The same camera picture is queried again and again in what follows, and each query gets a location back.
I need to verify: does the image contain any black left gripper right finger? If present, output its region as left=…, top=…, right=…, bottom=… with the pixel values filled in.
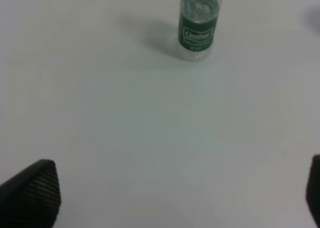
left=305, top=154, right=320, bottom=227

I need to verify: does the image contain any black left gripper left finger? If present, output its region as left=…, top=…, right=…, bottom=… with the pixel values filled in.
left=0, top=159, right=62, bottom=228

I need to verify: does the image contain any green label water bottle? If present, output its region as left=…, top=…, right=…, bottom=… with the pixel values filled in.
left=177, top=0, right=222, bottom=61

